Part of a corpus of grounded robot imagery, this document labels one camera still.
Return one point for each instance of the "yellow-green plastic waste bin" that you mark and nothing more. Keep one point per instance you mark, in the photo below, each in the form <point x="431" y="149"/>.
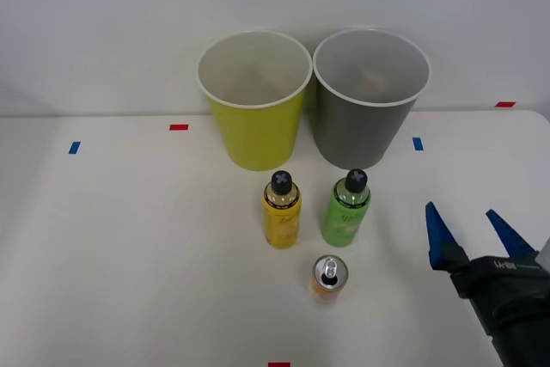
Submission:
<point x="258" y="135"/>

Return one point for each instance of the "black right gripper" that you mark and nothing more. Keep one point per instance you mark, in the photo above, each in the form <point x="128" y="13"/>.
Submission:
<point x="507" y="289"/>

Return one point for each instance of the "yellow bottle with black cap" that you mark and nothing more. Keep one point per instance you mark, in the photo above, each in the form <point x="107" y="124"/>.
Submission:
<point x="281" y="223"/>

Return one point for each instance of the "grey plastic waste bin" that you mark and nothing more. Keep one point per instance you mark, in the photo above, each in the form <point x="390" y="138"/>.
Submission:
<point x="356" y="135"/>

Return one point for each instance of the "orange drink can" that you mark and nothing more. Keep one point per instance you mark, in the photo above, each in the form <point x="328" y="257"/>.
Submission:
<point x="328" y="274"/>

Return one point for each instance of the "green bottle with black cap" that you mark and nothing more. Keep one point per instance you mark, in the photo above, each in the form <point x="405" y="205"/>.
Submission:
<point x="344" y="221"/>

